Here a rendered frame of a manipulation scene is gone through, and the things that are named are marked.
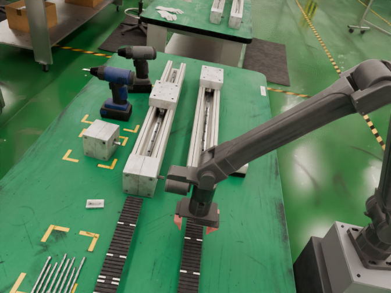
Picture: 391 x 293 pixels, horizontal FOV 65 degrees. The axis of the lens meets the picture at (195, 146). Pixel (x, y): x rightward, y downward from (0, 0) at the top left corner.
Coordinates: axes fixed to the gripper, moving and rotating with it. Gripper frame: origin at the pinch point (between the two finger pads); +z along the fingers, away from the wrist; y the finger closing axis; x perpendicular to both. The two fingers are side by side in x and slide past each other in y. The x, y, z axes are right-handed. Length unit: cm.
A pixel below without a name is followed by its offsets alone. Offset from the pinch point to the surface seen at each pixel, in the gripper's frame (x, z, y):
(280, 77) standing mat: -306, 80, -95
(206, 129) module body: -47.5, -2.4, -0.7
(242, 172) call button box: -28.7, 0.7, -15.8
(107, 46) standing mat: -300, 80, 120
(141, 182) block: -11.7, -3.0, 18.2
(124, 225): 2.6, 0.1, 19.4
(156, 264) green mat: 10.9, 3.3, 8.5
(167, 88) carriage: -63, -9, 18
